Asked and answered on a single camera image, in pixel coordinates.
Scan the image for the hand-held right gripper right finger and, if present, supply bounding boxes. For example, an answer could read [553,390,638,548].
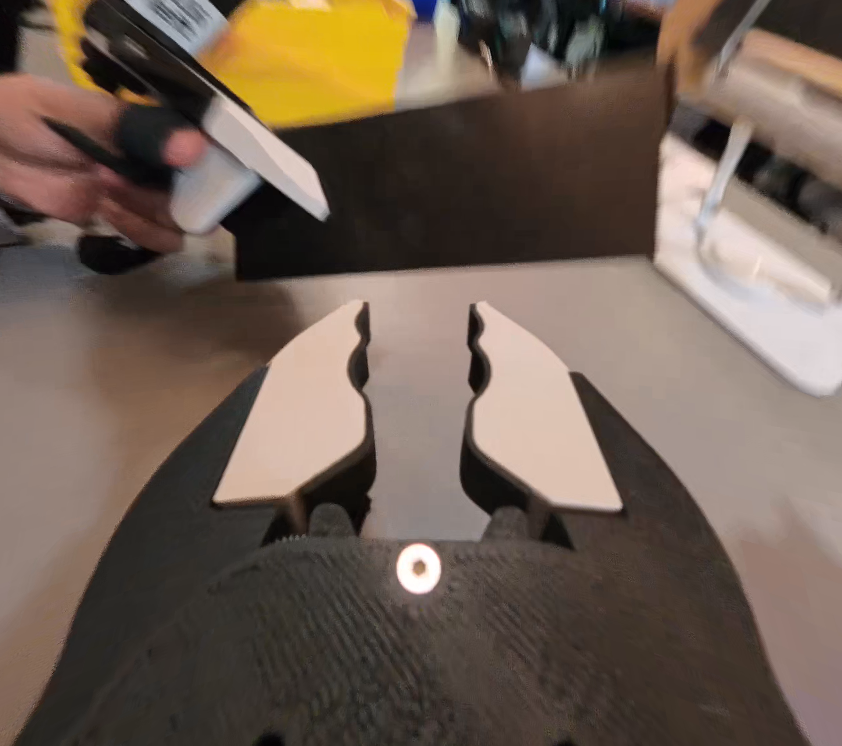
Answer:
[460,300,625,539]

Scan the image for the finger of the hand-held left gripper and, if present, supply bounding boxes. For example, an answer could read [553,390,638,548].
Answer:
[170,96,331,236]

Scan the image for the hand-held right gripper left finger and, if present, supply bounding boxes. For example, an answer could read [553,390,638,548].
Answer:
[210,299,378,533]

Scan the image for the yellow plastic bin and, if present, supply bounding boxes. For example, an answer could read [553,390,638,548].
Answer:
[29,0,418,128]

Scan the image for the black divider plate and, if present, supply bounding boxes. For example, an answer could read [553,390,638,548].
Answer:
[232,64,677,283]

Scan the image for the person's left hand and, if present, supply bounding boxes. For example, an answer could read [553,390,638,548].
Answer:
[0,71,208,255]

